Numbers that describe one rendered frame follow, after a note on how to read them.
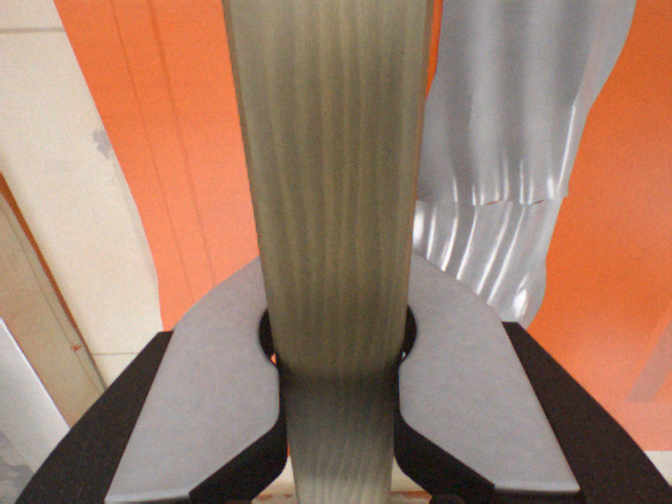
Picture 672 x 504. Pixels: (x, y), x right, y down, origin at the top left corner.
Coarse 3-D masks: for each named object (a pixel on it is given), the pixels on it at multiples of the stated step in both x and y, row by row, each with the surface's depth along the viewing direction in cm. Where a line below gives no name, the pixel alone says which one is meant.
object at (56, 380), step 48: (0, 192) 16; (0, 240) 16; (0, 288) 16; (48, 288) 19; (0, 336) 17; (48, 336) 19; (0, 384) 18; (48, 384) 19; (96, 384) 23; (48, 432) 20
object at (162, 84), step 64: (64, 0) 13; (128, 0) 13; (192, 0) 13; (640, 0) 14; (128, 64) 14; (192, 64) 14; (640, 64) 15; (128, 128) 16; (192, 128) 16; (640, 128) 16; (192, 192) 17; (576, 192) 17; (640, 192) 17
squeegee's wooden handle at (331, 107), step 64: (256, 0) 5; (320, 0) 5; (384, 0) 5; (256, 64) 5; (320, 64) 5; (384, 64) 5; (256, 128) 6; (320, 128) 6; (384, 128) 6; (256, 192) 6; (320, 192) 6; (384, 192) 6; (320, 256) 7; (384, 256) 7; (320, 320) 7; (384, 320) 7; (320, 384) 8; (384, 384) 8; (320, 448) 10; (384, 448) 10
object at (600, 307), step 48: (192, 240) 18; (240, 240) 18; (576, 240) 19; (624, 240) 19; (192, 288) 20; (576, 288) 20; (624, 288) 20; (576, 336) 22; (624, 336) 22; (624, 384) 24
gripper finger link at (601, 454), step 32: (544, 352) 8; (544, 384) 7; (576, 384) 7; (576, 416) 7; (608, 416) 7; (576, 448) 6; (608, 448) 6; (640, 448) 6; (576, 480) 6; (608, 480) 6; (640, 480) 6
